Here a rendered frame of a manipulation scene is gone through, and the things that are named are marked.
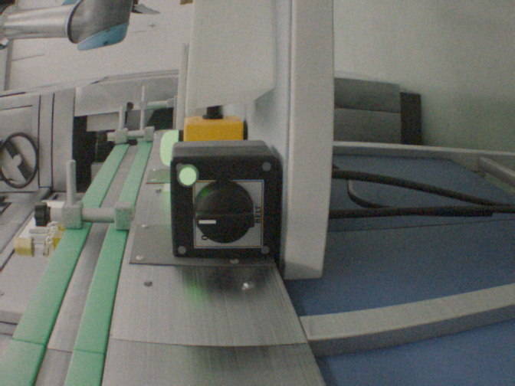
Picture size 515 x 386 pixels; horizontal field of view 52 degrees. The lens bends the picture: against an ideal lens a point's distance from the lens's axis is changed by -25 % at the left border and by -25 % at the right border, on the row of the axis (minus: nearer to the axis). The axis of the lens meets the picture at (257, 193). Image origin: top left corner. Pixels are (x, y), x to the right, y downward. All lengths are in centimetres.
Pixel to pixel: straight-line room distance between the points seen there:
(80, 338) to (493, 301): 31
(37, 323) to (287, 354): 19
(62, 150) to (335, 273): 169
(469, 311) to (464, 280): 11
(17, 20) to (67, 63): 356
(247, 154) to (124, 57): 437
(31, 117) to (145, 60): 275
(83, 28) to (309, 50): 82
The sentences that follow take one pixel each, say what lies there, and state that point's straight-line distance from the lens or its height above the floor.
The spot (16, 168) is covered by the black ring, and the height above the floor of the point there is 151.
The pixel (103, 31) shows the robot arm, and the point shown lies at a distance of 122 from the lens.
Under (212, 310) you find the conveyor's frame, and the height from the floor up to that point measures 81.
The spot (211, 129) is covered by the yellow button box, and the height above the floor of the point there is 79.
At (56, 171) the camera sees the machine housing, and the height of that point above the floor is 131.
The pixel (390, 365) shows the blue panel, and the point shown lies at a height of 70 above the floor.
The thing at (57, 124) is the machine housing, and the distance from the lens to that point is 216.
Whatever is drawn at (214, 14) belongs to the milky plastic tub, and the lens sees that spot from 55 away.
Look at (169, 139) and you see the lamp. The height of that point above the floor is 84.
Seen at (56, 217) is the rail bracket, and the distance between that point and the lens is 68.
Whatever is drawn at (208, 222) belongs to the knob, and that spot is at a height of 81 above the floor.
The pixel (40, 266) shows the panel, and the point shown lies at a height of 118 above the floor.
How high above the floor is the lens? 82
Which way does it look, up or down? 6 degrees down
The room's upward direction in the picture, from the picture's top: 91 degrees counter-clockwise
